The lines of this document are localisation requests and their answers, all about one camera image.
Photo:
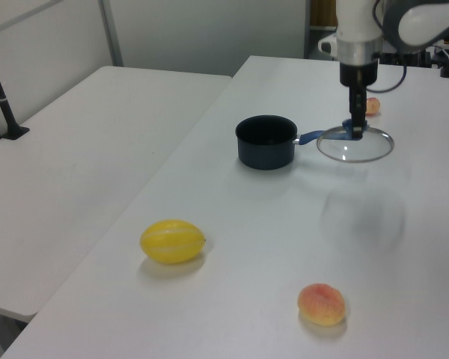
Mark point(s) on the red cut apple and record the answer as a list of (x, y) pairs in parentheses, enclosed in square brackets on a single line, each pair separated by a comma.
[(373, 106)]

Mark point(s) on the glass lid with blue knob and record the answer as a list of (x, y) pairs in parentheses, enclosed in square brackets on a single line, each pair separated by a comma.
[(353, 147)]

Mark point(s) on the black camera pole with base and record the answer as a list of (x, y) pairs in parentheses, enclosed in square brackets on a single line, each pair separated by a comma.
[(3, 108)]

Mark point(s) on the grey metal partition post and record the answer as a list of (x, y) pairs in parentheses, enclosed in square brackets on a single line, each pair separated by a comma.
[(111, 33), (308, 28)]

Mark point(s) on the orange pink peach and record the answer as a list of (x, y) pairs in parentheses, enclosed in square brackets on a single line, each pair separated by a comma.
[(321, 304)]

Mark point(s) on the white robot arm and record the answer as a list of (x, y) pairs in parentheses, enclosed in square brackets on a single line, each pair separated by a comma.
[(359, 26)]

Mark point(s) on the black electronics box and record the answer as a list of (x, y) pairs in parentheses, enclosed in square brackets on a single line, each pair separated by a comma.
[(415, 60)]

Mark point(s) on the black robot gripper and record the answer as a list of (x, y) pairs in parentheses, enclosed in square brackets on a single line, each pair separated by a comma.
[(359, 75)]

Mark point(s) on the yellow striped melon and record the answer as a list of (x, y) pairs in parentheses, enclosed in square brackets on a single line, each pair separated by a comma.
[(172, 242)]

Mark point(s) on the white side table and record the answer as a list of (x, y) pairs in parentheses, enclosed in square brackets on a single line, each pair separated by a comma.
[(78, 168)]

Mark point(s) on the dark blue saucepan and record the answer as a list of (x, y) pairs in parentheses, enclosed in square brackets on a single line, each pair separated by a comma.
[(265, 149)]

